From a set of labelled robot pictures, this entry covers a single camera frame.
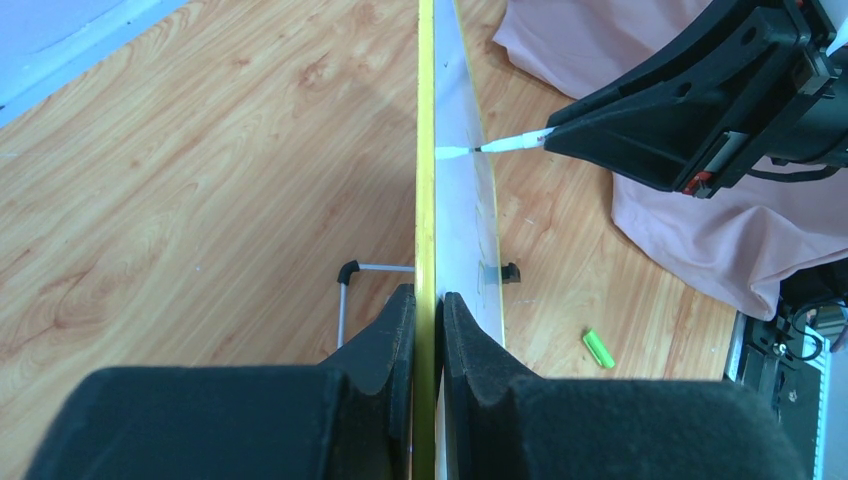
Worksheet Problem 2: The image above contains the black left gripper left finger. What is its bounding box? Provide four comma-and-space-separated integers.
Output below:
26, 284, 416, 479

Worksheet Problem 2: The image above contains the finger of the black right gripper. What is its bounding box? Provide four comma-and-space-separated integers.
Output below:
544, 1, 836, 198

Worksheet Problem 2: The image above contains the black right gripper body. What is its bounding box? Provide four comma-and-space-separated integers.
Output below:
748, 1, 847, 183

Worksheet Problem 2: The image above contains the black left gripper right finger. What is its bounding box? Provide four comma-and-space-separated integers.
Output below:
439, 292, 806, 479

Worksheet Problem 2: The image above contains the green marker cap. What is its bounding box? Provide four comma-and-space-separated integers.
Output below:
582, 329, 616, 369

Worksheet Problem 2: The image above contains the green capped white marker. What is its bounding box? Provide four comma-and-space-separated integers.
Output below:
470, 127, 555, 154

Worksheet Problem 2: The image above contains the yellow framed whiteboard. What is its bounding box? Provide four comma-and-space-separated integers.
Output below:
411, 1, 504, 479

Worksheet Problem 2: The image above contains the black whiteboard stand clip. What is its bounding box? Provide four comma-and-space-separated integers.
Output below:
500, 262, 522, 284

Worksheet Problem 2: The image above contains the pink cloth garment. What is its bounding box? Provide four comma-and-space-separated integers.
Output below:
494, 1, 847, 319

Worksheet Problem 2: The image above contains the grey wire whiteboard stand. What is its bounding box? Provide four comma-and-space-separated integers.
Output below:
335, 260, 415, 349

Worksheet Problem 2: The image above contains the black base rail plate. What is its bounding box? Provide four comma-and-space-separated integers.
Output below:
723, 264, 848, 480

